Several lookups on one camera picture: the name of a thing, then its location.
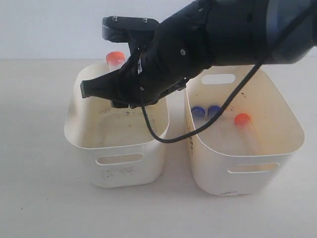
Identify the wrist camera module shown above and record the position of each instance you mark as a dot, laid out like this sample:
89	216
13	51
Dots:
136	32

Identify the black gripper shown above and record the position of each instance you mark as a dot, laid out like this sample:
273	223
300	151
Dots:
179	51

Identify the blue-capped tube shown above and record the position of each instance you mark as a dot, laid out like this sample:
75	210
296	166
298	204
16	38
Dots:
212	111
198	115

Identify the orange-capped tube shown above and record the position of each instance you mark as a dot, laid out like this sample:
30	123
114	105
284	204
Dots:
245	128
115	60

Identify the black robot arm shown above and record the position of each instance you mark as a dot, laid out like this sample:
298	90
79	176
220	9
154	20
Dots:
242	31

